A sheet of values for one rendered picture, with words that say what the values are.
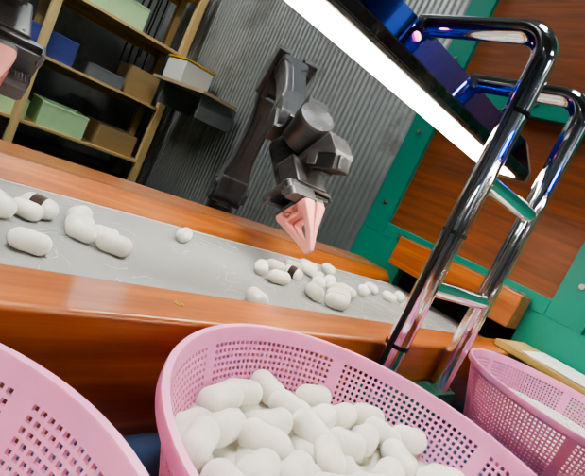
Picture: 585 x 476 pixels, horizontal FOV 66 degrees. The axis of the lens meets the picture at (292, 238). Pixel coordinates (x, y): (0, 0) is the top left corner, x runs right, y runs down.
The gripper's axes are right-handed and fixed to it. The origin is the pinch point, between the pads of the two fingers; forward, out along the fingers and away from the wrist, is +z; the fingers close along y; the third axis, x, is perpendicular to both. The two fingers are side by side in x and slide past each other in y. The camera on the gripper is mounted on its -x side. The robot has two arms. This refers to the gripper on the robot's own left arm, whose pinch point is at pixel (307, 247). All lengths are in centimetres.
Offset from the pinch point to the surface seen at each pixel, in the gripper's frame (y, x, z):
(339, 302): 0.0, -3.3, 10.1
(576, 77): 49, -40, -32
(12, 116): 42, 333, -303
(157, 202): -17.6, 12.4, -9.5
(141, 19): 120, 235, -400
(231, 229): -3.4, 12.6, -8.6
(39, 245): -38.5, -3.2, 9.8
